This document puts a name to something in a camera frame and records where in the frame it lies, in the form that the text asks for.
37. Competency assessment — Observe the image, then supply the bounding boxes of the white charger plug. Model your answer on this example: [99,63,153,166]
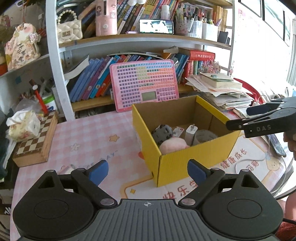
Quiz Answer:
[184,124,198,146]

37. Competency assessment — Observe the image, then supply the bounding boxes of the dark smartphone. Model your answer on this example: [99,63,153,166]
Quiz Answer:
[266,134,287,157]

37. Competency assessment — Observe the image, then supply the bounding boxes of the pink plaid tablecloth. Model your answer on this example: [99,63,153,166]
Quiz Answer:
[10,108,287,239]

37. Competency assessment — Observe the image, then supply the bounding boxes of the stack of papers and books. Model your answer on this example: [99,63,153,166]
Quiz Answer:
[186,73,254,109]

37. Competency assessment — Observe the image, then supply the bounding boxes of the grey tape roll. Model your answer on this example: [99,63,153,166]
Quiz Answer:
[192,130,218,146]

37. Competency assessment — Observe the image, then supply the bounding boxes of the yellow cardboard box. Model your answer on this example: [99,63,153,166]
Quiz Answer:
[132,96,240,187]

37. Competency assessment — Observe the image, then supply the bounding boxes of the pink plush toy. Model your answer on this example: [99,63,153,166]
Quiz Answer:
[159,137,190,155]

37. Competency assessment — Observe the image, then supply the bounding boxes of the wooden chess board box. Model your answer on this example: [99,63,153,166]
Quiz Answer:
[12,111,58,168]

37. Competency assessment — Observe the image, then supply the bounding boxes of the grey toy car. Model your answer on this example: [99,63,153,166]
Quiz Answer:
[151,125,173,146]

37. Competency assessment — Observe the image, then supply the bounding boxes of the red dictionary book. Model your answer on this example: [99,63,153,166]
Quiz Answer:
[178,48,215,61]

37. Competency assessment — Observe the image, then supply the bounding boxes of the floral tissue pack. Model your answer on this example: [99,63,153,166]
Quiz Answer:
[6,110,41,142]

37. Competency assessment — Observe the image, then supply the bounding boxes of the white green jar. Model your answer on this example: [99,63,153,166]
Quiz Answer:
[42,93,57,112]

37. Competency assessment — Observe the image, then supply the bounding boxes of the white pen holder cups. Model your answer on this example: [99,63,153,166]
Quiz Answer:
[174,15,218,42]

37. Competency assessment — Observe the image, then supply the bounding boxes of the row of leaning books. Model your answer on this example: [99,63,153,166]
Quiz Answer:
[68,52,162,103]

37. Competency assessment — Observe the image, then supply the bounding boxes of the red white pen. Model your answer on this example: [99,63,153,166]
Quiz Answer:
[33,84,48,115]

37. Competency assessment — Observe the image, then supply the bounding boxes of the pink toy keyboard tablet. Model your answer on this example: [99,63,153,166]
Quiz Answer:
[109,59,179,113]

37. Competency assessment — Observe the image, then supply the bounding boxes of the white wooden bookshelf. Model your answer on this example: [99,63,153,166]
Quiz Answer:
[1,1,233,121]

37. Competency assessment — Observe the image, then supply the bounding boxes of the plush doll figure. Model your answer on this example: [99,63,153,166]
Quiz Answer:
[4,23,41,71]

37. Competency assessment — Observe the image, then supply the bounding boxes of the white quilted handbag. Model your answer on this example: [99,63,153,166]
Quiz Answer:
[57,9,83,44]

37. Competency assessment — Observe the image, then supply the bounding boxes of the white charging cable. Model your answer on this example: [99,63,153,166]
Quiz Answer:
[233,136,278,174]

